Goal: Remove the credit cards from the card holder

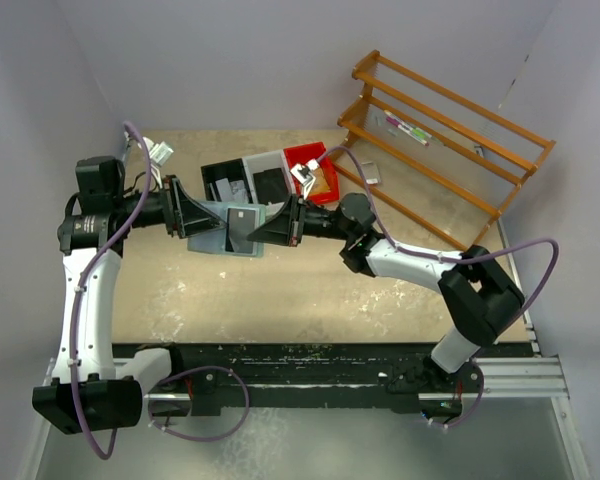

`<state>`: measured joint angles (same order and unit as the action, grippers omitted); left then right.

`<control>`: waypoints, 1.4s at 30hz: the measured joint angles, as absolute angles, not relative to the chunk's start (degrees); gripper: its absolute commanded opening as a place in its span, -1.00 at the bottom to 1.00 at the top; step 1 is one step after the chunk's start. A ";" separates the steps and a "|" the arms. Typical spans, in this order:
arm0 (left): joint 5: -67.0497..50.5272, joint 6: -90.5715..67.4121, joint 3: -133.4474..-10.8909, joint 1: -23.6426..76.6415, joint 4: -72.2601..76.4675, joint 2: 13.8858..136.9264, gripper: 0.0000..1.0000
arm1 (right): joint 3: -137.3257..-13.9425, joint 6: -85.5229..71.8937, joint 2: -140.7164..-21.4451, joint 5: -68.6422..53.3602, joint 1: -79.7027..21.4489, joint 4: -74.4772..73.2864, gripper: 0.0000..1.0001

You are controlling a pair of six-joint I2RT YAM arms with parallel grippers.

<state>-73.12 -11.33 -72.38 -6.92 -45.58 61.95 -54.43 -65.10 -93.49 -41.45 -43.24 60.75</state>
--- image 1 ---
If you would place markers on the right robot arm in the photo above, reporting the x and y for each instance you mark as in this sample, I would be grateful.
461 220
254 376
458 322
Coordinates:
480 296

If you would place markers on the pink marker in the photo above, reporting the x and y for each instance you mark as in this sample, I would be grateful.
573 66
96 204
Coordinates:
419 140

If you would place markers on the aluminium frame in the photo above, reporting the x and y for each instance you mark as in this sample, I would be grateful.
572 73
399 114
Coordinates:
521 429

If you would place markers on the white bin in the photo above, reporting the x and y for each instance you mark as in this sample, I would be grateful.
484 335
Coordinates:
268 160

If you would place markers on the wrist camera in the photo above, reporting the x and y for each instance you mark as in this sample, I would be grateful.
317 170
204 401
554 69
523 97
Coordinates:
159 153
302 173

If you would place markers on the green marker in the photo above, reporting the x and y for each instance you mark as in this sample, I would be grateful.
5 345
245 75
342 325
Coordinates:
406 127

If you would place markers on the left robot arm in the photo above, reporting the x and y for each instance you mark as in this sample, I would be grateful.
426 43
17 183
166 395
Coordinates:
87 389

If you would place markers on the black card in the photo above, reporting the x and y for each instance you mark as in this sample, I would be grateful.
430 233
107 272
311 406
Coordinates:
240 222

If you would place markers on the orange cards in red bin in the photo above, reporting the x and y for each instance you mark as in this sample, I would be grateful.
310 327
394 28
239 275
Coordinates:
321 185

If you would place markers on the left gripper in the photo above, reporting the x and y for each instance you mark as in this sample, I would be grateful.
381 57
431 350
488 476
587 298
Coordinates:
185 216

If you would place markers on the red bin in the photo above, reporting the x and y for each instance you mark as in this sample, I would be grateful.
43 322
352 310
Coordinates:
304 153

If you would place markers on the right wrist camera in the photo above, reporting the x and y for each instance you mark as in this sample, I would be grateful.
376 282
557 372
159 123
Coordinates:
302 173

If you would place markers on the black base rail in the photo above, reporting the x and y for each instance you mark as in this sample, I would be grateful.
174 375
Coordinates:
399 377

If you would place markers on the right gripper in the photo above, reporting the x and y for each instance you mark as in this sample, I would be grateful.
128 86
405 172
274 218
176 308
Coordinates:
288 228

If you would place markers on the wooden rack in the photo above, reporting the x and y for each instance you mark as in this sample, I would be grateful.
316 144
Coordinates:
477 162

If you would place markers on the black bin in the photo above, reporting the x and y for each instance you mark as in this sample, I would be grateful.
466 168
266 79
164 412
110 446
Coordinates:
231 169

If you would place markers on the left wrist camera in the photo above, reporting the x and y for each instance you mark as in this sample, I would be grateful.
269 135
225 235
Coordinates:
159 153

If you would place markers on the green card holder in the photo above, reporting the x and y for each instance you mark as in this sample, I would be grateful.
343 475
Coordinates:
214 242

